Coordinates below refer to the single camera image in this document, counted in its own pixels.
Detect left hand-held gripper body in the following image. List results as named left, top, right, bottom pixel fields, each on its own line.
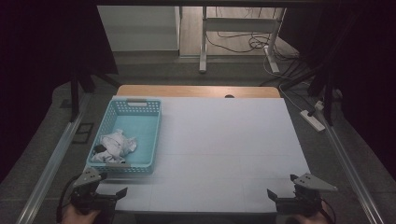
left=70, top=167, right=119, bottom=217

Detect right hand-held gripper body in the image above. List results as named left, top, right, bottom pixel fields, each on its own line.
left=275, top=173, right=339, bottom=217

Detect white and black cloth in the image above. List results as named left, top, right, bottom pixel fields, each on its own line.
left=91, top=129, right=138, bottom=165

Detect light blue plastic basket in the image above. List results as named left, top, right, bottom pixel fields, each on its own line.
left=86, top=98, right=163, bottom=175

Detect person's right hand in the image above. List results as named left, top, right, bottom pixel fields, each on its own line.
left=292, top=201, right=331, bottom=224

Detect person's left hand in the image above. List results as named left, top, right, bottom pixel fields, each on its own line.
left=61, top=204, right=102, bottom=224

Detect white power strip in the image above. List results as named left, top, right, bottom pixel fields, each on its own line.
left=299, top=109, right=327, bottom=133

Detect white table cover sheet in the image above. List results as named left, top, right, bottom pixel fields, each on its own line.
left=94, top=95, right=311, bottom=215

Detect black metal stand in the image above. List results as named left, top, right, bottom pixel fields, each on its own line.
left=306, top=69, right=337, bottom=127
left=68, top=68, right=122, bottom=123

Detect black curtain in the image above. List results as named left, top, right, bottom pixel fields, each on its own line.
left=281, top=0, right=396, bottom=181
left=0, top=0, right=120, bottom=185

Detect white cabinet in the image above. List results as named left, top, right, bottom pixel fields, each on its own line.
left=96, top=5, right=182, bottom=52

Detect left hand-held gripper black cable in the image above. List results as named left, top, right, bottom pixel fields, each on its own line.
left=55, top=175, right=82, bottom=224

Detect hand-held gripper black cable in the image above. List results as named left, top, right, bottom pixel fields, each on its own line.
left=320, top=206, right=337, bottom=224
left=55, top=175, right=82, bottom=224

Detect right hand-held gripper black cable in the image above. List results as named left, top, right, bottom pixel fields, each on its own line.
left=320, top=206, right=337, bottom=224

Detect aluminium rail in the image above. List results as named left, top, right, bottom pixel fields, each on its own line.
left=14, top=92, right=93, bottom=224
left=317, top=109, right=387, bottom=224

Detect white power cable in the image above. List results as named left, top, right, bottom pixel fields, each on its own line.
left=262, top=46, right=316, bottom=112

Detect black floor cables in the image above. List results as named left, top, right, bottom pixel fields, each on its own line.
left=205, top=7, right=316, bottom=88

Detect white desk frame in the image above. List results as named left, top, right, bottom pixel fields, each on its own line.
left=198, top=6, right=290, bottom=75

